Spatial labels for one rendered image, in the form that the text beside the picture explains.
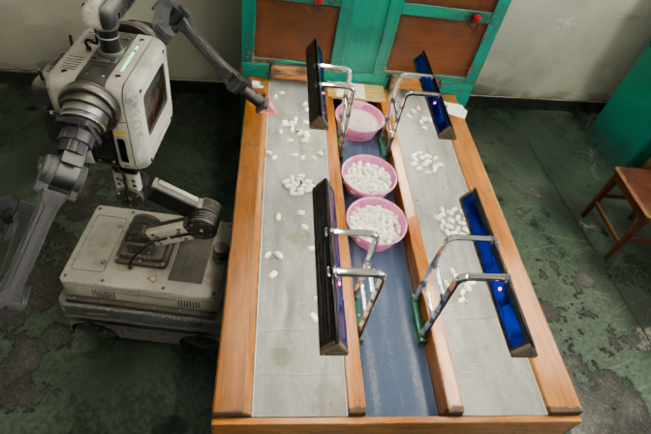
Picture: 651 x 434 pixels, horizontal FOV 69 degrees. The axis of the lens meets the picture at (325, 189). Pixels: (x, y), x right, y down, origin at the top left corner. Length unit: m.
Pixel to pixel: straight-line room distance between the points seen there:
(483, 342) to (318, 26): 1.71
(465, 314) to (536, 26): 2.75
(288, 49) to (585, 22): 2.54
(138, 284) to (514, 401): 1.51
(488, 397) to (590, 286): 1.74
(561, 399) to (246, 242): 1.24
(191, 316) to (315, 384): 0.76
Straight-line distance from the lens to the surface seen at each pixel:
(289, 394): 1.64
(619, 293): 3.51
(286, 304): 1.77
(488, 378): 1.85
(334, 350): 1.34
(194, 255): 2.22
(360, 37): 2.66
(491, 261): 1.66
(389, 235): 2.04
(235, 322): 1.71
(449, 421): 1.74
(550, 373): 1.94
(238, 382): 1.62
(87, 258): 2.30
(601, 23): 4.46
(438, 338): 1.81
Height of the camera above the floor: 2.28
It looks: 46 degrees down
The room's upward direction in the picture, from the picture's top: 12 degrees clockwise
